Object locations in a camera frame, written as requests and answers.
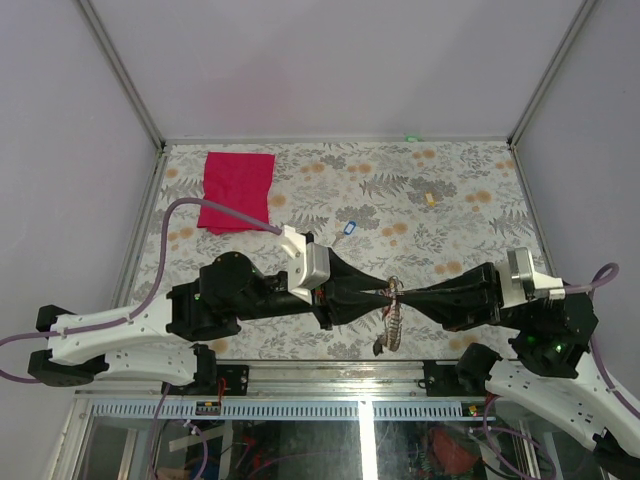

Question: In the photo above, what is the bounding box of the aluminium enclosure frame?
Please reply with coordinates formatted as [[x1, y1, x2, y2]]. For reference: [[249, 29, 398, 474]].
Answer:
[[49, 0, 640, 480]]

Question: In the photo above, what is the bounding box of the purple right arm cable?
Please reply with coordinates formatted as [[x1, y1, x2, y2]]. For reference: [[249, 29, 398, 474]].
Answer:
[[559, 263, 640, 421]]

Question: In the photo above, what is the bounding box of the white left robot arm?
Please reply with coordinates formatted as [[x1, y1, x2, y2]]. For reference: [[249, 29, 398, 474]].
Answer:
[[27, 247, 391, 395]]

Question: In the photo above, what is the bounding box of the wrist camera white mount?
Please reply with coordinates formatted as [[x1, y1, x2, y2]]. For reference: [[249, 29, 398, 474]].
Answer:
[[279, 225, 330, 305], [496, 247, 566, 308]]

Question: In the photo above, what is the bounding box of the loose yellow tag key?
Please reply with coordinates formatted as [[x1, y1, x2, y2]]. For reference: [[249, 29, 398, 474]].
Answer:
[[425, 192, 436, 207]]

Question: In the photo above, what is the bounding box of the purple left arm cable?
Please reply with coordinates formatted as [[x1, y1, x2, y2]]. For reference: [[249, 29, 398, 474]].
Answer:
[[0, 198, 285, 385]]

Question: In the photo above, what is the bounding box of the grey keyring with yellow handle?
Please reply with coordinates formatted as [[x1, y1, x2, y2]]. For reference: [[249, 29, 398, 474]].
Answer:
[[372, 276, 403, 356]]

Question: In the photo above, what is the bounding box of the loose blue tag key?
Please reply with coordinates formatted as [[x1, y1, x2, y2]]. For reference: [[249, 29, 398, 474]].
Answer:
[[331, 221, 356, 247]]

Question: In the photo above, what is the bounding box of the pink folded cloth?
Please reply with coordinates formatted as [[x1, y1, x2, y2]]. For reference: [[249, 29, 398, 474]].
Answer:
[[197, 152, 275, 235]]

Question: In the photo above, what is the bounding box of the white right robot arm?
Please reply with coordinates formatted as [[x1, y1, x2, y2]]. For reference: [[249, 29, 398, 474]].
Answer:
[[400, 261, 639, 479]]

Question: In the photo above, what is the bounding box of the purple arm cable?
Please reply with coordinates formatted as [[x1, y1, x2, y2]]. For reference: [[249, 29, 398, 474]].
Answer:
[[0, 198, 285, 385], [559, 263, 640, 421]]

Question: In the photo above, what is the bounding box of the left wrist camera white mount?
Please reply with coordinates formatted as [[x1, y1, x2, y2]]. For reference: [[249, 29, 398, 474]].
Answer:
[[279, 225, 330, 305]]

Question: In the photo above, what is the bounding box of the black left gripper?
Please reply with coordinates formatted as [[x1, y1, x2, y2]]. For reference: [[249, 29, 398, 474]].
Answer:
[[239, 249, 396, 330]]

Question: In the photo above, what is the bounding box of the metal front rail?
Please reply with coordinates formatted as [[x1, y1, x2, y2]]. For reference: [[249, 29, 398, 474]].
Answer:
[[76, 361, 486, 421]]

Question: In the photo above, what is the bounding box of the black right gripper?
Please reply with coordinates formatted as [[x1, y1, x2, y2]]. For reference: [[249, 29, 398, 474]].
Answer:
[[394, 258, 533, 330]]

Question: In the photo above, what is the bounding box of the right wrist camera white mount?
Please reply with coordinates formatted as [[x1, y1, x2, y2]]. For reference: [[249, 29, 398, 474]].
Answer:
[[496, 247, 566, 308]]

